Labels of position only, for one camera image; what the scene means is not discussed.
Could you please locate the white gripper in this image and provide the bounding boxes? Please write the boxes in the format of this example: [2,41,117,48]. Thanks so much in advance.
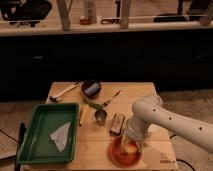
[121,118,149,151]

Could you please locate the yellow apple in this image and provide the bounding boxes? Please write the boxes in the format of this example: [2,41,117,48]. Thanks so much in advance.
[124,144,138,154]

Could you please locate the green chili pepper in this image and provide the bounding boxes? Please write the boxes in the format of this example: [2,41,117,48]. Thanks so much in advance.
[83,97,103,109]

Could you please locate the green plastic tray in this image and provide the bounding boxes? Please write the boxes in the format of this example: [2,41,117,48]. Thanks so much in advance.
[17,103,79,164]

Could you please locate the white folded cloth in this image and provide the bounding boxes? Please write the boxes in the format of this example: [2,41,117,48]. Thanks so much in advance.
[49,122,71,152]

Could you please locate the dark brown bowl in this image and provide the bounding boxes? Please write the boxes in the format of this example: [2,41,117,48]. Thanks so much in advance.
[81,80,101,99]

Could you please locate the thin paint brush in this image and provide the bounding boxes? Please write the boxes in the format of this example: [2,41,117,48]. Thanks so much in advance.
[102,90,121,107]

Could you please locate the brown rectangular brush block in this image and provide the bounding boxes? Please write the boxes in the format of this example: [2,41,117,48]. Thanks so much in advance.
[110,113,125,135]

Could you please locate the red bowl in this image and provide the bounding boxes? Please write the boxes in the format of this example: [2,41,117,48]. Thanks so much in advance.
[107,137,141,168]

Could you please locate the blue grey block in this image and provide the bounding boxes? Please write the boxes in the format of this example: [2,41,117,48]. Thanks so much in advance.
[84,83,100,96]

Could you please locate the yellow banana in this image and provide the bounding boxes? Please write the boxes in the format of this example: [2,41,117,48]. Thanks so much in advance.
[79,104,90,126]

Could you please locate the black cable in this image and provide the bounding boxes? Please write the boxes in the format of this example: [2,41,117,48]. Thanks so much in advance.
[169,133,197,171]

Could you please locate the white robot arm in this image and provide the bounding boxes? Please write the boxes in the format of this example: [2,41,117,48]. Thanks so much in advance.
[121,94,213,153]

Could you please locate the black bar left of table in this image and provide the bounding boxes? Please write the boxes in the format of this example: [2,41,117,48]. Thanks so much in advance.
[14,123,26,171]

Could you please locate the small metal cup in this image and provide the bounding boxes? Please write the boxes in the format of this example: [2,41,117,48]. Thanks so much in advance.
[95,109,107,126]

